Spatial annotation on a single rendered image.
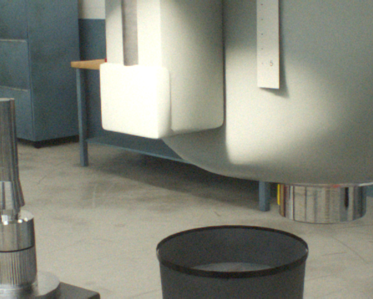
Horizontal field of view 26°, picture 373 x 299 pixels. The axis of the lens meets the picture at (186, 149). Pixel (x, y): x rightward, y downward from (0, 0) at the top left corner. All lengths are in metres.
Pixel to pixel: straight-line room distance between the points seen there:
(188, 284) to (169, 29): 2.06
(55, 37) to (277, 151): 7.44
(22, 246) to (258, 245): 2.01
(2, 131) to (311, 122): 0.47
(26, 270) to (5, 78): 7.29
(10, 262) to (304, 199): 0.41
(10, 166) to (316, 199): 0.41
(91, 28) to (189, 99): 7.60
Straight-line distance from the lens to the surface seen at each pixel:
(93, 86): 8.00
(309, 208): 0.42
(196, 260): 2.74
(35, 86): 7.68
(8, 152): 0.77
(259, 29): 0.34
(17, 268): 0.78
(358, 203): 0.43
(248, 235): 2.75
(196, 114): 0.34
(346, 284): 4.05
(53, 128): 7.83
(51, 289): 0.79
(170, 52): 0.33
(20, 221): 0.77
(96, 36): 7.88
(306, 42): 0.33
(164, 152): 6.15
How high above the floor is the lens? 1.40
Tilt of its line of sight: 11 degrees down
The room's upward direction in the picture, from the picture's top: 1 degrees counter-clockwise
